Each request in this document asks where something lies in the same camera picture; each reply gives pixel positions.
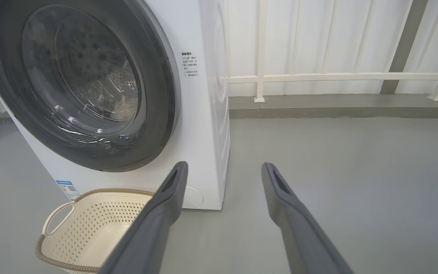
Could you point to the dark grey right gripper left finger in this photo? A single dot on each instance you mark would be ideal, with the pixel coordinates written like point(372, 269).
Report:
point(150, 236)

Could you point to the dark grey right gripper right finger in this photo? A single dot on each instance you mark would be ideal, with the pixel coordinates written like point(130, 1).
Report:
point(302, 236)

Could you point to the dark round glass washer door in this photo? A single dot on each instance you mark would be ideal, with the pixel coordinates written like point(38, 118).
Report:
point(158, 114)

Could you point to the cream perforated laundry basket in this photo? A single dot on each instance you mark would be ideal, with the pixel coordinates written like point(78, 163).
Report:
point(89, 236)

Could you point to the white front-load washing machine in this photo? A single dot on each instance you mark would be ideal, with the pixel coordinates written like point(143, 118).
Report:
point(200, 133)

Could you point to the round white filter cover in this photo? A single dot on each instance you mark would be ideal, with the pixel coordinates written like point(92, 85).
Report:
point(195, 198)

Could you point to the blue energy label sticker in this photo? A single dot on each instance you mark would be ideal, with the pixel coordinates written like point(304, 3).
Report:
point(68, 190)

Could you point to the white metal railing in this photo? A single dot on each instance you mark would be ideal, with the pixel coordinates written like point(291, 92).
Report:
point(318, 77)

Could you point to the printed instruction text label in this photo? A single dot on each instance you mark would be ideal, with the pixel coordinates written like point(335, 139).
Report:
point(190, 64)

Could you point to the perforated steel washer drum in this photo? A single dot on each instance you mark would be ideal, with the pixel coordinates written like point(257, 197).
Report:
point(101, 64)

